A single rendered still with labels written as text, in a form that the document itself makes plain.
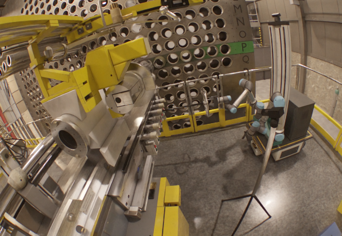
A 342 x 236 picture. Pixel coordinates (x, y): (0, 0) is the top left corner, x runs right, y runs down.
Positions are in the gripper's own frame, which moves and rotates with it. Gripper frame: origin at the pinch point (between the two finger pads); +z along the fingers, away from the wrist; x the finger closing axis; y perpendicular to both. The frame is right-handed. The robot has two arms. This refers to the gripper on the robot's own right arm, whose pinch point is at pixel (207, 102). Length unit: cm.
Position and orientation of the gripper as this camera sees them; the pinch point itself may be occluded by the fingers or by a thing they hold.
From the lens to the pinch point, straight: 186.6
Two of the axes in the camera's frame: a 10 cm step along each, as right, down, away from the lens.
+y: -1.0, 2.8, -9.5
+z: -9.7, 1.8, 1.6
